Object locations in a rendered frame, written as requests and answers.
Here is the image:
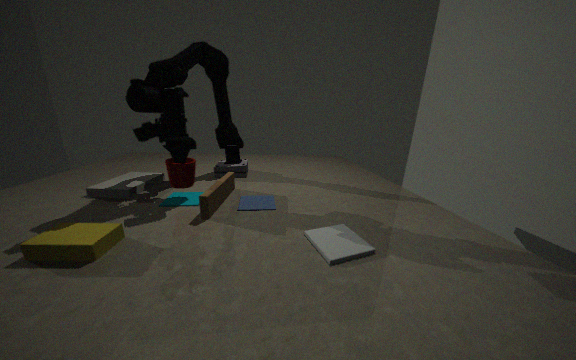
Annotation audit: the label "yellow flat block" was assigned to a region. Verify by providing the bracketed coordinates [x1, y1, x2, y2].
[19, 223, 125, 261]

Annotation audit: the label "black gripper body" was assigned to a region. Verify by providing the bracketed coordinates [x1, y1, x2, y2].
[159, 113, 196, 150]

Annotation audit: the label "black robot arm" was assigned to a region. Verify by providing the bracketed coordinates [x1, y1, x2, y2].
[125, 42, 244, 164]

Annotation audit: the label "tan wooden plank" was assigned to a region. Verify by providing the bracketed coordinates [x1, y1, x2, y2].
[199, 172, 235, 219]

